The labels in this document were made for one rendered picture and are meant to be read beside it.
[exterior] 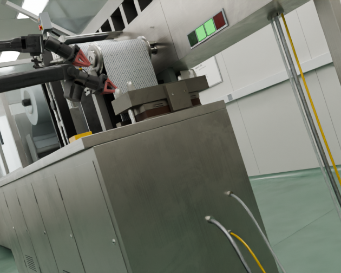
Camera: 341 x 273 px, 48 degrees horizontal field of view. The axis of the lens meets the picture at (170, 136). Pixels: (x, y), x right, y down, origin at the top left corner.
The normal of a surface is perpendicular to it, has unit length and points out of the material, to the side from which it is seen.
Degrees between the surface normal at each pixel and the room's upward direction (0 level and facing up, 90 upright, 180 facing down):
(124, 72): 90
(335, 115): 90
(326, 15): 90
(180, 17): 90
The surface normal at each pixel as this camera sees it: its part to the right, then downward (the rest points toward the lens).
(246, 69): -0.80, 0.25
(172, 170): 0.52, -0.18
